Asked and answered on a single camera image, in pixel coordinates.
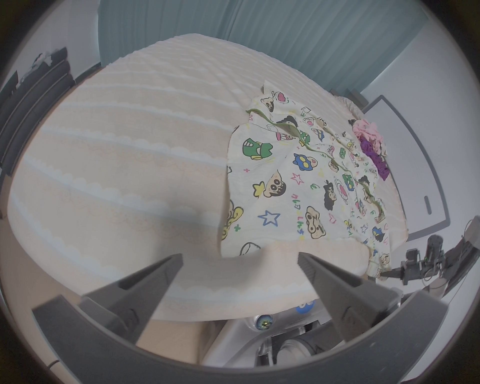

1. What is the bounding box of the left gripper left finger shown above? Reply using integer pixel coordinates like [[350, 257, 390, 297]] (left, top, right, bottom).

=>
[[80, 253, 184, 344]]

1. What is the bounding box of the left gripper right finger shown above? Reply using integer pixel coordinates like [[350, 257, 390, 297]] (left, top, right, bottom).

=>
[[298, 252, 402, 344]]

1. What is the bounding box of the white printed pyjama top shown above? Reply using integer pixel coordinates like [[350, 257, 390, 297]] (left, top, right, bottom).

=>
[[219, 80, 407, 278]]

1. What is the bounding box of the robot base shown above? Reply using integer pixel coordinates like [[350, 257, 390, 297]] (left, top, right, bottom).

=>
[[199, 298, 361, 370]]

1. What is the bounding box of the bed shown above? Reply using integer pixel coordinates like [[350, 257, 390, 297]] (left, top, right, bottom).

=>
[[7, 33, 451, 323]]

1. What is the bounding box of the purple garment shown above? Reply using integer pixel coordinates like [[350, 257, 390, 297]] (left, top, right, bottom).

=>
[[359, 137, 391, 181]]

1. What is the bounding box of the cream pillow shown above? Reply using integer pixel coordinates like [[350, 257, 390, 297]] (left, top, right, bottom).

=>
[[335, 95, 364, 119]]

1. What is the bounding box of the grey bedside table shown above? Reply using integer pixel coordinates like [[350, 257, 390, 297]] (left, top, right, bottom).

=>
[[330, 88, 366, 109]]

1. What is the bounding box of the blue-green curtain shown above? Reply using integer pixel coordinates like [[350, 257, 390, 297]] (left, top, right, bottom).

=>
[[221, 0, 428, 94], [97, 0, 241, 70]]

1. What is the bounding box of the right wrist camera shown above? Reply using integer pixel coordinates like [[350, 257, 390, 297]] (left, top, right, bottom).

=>
[[427, 234, 446, 264]]

